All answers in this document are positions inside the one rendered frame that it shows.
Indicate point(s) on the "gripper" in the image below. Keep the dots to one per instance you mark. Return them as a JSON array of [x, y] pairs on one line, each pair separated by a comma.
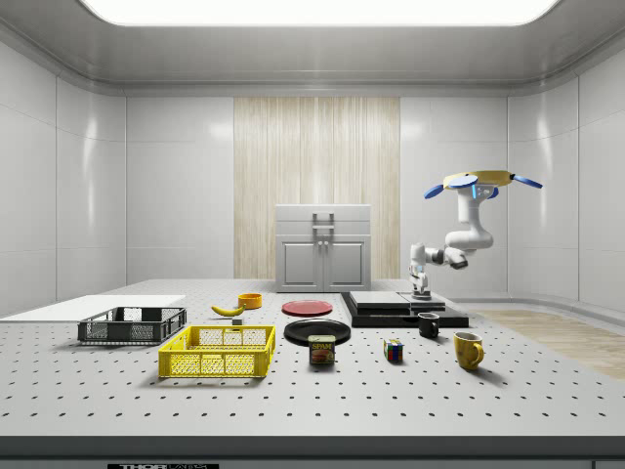
[[419, 280]]

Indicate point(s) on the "yellow bowl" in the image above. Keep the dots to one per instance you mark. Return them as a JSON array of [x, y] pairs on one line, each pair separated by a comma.
[[250, 302]]

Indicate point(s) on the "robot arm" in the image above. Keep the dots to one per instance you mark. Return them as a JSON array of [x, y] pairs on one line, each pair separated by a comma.
[[471, 237]]

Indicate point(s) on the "black mug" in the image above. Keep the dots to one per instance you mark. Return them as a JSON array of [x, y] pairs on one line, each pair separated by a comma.
[[428, 326]]

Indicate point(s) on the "black stove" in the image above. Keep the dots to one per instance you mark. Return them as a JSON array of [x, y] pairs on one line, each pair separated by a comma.
[[381, 312]]

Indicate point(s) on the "puzzle cube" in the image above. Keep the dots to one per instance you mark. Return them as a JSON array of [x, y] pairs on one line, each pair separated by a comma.
[[393, 351]]

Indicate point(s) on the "yellow mug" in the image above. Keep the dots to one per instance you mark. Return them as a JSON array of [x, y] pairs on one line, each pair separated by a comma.
[[466, 351]]

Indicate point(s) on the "white cabinet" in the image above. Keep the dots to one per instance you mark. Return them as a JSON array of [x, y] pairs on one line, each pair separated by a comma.
[[322, 254]]

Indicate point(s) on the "red plate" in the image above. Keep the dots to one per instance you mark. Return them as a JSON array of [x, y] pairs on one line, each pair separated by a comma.
[[306, 308]]

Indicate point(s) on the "flat-sided can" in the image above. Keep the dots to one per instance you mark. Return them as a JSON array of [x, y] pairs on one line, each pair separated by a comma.
[[321, 351]]

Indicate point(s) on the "black plate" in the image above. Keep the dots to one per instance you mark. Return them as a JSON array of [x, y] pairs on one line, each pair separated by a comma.
[[298, 331]]

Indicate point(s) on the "banana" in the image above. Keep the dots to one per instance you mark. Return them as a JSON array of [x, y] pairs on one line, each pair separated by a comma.
[[227, 311]]

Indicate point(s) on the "yellow basket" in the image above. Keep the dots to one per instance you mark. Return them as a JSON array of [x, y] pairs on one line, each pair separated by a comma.
[[215, 364]]

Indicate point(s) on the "dark grey basket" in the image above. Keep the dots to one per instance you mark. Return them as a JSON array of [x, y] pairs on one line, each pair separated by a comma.
[[122, 332]]

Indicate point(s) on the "white board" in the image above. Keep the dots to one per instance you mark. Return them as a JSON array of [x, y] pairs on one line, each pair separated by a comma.
[[73, 307]]

